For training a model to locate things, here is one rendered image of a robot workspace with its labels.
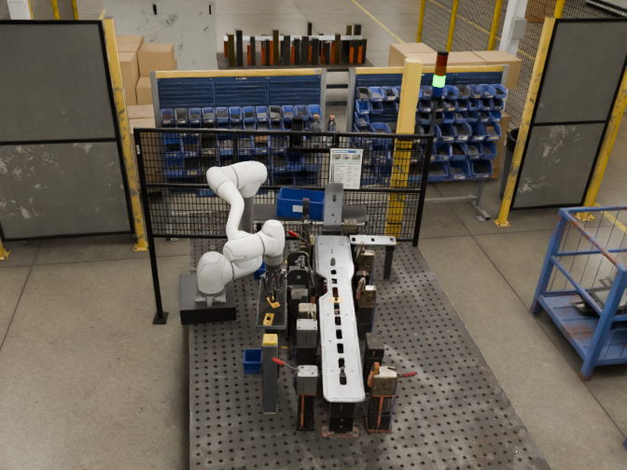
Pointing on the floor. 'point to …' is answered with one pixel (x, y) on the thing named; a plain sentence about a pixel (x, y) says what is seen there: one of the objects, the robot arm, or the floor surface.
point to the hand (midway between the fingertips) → (272, 295)
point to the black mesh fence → (267, 182)
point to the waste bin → (508, 158)
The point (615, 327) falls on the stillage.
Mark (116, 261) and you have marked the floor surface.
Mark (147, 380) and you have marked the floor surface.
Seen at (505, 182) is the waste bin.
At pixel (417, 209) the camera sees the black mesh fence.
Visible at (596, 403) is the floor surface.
